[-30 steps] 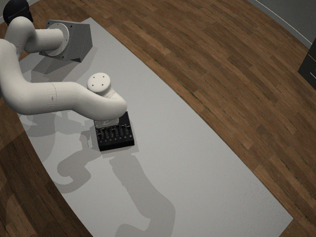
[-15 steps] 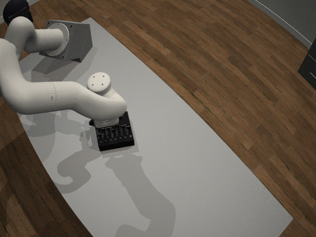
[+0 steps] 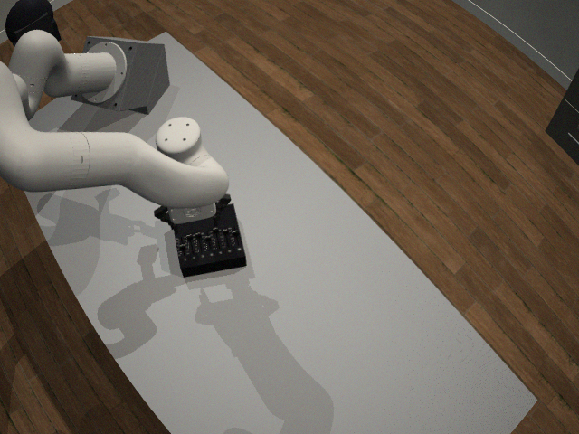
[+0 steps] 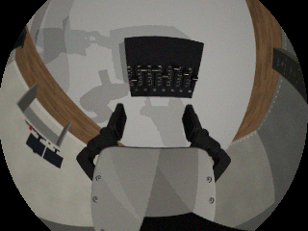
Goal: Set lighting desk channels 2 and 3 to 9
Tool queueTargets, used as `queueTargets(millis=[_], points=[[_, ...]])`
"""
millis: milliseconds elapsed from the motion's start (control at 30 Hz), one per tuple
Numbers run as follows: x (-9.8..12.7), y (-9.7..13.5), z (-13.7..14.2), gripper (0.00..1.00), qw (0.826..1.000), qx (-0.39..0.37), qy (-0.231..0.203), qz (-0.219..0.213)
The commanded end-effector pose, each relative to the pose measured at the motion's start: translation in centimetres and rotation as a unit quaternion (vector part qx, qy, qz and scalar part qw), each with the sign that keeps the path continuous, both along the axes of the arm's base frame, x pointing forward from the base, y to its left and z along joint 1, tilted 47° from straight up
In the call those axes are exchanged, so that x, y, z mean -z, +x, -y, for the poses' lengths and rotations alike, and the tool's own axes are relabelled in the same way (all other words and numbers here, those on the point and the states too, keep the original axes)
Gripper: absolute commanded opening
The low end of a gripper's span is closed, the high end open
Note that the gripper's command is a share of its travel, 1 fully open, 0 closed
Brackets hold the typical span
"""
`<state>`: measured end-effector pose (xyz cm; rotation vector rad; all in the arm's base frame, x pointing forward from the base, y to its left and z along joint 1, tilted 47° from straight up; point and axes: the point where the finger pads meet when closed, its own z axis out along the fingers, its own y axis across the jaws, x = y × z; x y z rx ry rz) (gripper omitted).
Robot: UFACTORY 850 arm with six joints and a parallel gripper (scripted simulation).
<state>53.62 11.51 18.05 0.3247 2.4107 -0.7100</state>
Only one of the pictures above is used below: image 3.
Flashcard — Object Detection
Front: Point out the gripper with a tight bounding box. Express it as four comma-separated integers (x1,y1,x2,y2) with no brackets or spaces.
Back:
154,194,231,234

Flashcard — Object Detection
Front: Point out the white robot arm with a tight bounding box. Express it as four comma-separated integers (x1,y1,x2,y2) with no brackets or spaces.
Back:
0,30,229,209

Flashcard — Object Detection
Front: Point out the black lighting desk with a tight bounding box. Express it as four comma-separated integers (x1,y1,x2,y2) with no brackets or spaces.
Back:
175,203,247,278

